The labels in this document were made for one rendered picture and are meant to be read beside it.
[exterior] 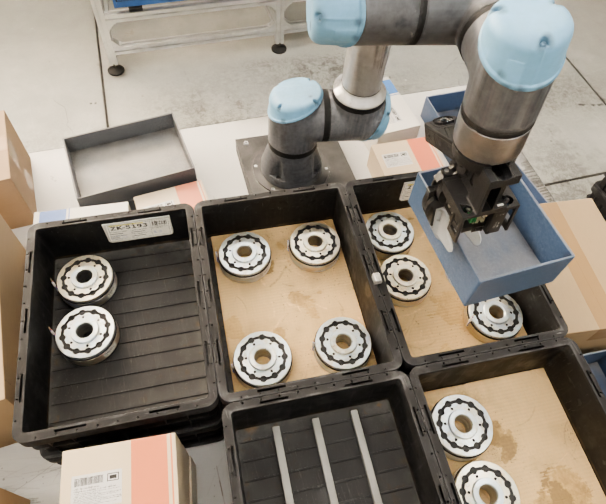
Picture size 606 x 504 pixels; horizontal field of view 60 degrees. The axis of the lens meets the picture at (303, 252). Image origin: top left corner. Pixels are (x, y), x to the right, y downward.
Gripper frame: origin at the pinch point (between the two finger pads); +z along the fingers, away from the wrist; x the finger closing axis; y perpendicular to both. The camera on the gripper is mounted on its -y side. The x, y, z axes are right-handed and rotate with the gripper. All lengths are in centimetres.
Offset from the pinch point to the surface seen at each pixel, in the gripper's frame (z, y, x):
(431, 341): 29.9, 5.4, 1.2
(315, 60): 116, -184, 28
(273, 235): 27.9, -24.6, -22.3
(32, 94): 104, -185, -110
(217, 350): 17.9, 1.8, -36.7
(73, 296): 21, -17, -61
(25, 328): 15, -9, -67
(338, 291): 28.7, -8.7, -12.8
